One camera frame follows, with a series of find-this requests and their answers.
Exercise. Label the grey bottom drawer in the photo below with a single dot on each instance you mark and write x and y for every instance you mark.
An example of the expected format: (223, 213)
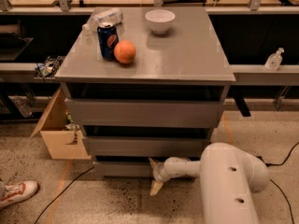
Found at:
(143, 169)

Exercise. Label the orange fruit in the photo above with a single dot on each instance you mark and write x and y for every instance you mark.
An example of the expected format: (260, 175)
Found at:
(125, 52)

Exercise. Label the clear plastic water bottle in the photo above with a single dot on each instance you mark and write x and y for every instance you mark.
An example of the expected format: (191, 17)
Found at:
(112, 16)

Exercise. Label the clear sanitizer pump bottle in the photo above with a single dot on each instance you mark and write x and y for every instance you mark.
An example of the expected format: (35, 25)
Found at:
(274, 60)

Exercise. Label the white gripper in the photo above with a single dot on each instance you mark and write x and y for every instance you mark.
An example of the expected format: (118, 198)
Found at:
(160, 172)

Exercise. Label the grey drawer cabinet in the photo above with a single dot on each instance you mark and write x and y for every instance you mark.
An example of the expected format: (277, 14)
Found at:
(187, 64)

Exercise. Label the cardboard box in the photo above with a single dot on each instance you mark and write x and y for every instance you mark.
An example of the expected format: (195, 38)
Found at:
(61, 142)

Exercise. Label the grey drawer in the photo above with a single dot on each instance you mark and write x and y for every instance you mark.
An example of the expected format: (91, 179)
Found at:
(143, 169)
(144, 147)
(145, 113)

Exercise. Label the clutter tray on shelf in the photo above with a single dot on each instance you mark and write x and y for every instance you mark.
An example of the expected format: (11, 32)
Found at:
(49, 68)

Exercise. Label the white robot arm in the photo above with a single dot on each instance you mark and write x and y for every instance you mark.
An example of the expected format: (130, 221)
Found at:
(228, 177)

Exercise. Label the blue pepsi can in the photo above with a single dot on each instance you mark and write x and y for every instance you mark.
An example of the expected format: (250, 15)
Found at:
(108, 39)

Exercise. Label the grey top drawer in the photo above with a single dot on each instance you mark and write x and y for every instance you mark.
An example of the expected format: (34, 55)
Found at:
(145, 113)

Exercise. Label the white ceramic bowl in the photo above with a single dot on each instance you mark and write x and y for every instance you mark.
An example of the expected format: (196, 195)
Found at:
(159, 21)

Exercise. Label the grey middle drawer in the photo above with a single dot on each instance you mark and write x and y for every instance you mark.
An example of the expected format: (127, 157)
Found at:
(144, 147)

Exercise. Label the white red sneaker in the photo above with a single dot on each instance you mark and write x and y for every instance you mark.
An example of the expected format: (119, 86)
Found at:
(10, 194)

